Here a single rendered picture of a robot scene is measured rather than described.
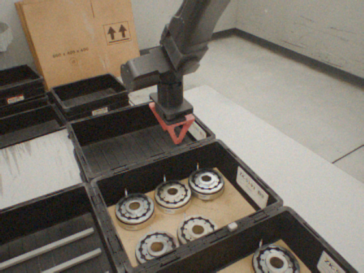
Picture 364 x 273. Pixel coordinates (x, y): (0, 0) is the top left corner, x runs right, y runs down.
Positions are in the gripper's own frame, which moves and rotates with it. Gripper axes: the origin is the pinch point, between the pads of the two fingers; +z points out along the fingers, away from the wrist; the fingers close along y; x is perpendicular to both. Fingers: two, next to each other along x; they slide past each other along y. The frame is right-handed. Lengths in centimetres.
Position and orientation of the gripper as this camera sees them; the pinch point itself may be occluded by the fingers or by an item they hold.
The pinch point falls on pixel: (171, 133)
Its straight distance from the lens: 76.7
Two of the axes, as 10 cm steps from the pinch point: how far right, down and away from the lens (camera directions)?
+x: 8.9, -2.8, 3.6
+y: 4.6, 5.3, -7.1
